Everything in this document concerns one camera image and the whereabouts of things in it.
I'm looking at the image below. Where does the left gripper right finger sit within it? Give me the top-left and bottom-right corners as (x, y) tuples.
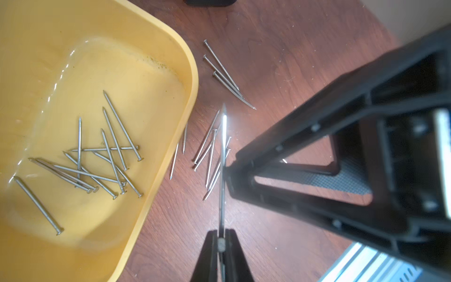
(223, 229), (254, 282)

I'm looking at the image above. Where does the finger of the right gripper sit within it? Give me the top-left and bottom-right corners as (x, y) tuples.
(227, 166), (405, 247)

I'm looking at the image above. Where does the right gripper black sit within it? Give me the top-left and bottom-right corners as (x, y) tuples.
(226, 25), (451, 277)

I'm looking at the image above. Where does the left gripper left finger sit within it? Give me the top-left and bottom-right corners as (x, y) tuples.
(190, 230), (218, 282)

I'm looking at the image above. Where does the yellow plastic storage box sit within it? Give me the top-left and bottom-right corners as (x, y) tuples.
(1, 1), (198, 282)

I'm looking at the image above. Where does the steel nail bundle nail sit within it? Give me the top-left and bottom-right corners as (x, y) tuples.
(194, 110), (220, 164)

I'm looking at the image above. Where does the steel nail upper pair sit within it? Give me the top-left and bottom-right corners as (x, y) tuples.
(203, 39), (240, 90)

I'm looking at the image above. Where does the black plastic tool case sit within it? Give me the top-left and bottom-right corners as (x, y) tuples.
(184, 0), (237, 8)

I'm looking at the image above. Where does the aluminium front rail frame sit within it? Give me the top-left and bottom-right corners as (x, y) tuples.
(319, 242), (423, 282)

